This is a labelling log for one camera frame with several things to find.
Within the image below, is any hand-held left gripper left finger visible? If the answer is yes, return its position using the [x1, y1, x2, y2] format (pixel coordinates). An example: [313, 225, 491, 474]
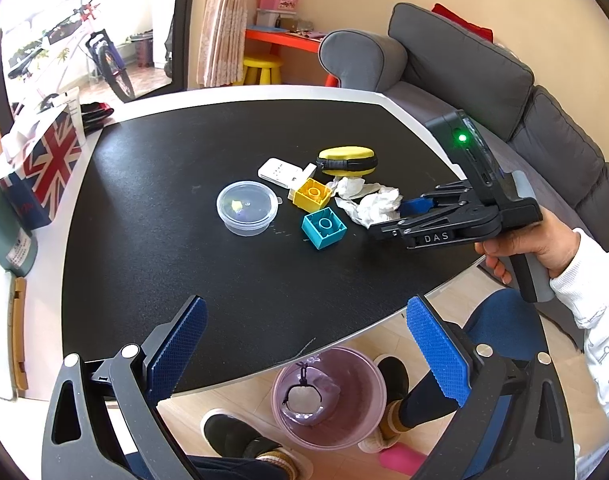
[41, 295, 208, 480]

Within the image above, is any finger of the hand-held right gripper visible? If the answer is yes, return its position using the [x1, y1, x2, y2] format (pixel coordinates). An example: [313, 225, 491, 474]
[399, 180, 478, 217]
[367, 207, 485, 243]

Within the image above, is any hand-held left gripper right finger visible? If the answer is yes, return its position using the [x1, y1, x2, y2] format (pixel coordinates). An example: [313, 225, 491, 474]
[407, 295, 570, 480]

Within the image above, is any large white tissue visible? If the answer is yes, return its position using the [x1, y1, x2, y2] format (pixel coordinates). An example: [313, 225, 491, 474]
[335, 187, 403, 229]

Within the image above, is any small white tissue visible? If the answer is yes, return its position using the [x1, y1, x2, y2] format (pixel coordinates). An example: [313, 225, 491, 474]
[329, 176, 383, 200]

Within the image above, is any teal toy brick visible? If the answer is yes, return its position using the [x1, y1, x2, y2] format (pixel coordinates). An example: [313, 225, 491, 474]
[301, 206, 348, 251]

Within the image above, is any pink plastic trash bin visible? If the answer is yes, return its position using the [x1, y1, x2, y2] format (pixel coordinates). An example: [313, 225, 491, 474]
[271, 346, 388, 453]

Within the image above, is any yellow toy brick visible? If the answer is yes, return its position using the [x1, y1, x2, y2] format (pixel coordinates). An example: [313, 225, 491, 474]
[291, 177, 334, 213]

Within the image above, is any clear plastic lidded container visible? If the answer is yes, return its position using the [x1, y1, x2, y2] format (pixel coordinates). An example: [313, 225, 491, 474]
[216, 180, 284, 237]

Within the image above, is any person's right forearm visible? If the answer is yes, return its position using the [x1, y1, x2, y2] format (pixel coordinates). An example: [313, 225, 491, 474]
[549, 227, 609, 463]

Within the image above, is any person's right hand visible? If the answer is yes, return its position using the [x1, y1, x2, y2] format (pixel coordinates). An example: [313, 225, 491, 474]
[475, 207, 581, 287]

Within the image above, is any person's right leg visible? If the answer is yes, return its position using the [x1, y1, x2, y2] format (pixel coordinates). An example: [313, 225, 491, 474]
[399, 290, 545, 431]

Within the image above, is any person's leg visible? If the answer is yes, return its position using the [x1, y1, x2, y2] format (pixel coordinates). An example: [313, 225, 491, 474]
[399, 290, 545, 431]
[129, 452, 285, 480]

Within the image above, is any black table mat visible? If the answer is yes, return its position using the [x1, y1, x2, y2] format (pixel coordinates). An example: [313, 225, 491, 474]
[60, 96, 485, 393]

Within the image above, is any yellow zipper case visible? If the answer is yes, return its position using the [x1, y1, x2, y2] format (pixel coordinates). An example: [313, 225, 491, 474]
[315, 146, 379, 179]

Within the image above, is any grey sofa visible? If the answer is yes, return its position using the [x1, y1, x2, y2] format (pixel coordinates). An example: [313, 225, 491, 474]
[319, 2, 609, 321]

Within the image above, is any pink slipper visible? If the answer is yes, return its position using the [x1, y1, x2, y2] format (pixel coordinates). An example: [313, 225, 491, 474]
[379, 447, 428, 476]

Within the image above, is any person's left leg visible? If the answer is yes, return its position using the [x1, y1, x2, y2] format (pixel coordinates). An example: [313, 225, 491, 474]
[129, 452, 285, 480]

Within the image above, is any small white box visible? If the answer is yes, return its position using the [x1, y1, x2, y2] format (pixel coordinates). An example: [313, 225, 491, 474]
[257, 157, 305, 188]

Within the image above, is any red cushion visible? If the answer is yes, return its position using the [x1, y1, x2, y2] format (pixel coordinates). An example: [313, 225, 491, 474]
[431, 3, 494, 43]

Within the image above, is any wooden board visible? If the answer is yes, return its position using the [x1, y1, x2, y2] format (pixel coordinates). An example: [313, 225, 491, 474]
[12, 277, 30, 391]

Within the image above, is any yellow stool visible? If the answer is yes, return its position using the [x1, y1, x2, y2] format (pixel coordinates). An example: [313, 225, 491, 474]
[242, 56, 285, 87]

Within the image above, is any green container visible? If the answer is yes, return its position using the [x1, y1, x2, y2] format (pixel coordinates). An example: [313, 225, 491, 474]
[0, 155, 39, 278]

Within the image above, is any red low table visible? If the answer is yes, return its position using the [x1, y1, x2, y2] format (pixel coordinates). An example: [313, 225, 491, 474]
[244, 28, 338, 88]

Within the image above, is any union jack bag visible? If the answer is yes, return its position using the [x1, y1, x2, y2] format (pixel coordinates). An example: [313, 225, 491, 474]
[0, 110, 85, 231]

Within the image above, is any grey storage box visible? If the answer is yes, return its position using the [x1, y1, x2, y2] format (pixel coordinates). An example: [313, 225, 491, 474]
[256, 9, 298, 30]

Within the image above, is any red and black pouch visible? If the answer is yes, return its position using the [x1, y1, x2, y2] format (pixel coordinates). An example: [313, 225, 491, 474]
[79, 102, 115, 133]

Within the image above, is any pink patterned curtain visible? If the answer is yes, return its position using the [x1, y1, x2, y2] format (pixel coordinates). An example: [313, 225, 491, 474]
[197, 0, 248, 88]

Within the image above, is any white bicycle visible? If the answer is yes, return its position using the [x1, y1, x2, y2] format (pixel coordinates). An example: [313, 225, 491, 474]
[7, 0, 136, 103]

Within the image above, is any dark door frame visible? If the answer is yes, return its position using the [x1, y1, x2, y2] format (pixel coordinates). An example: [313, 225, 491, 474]
[171, 0, 198, 92]

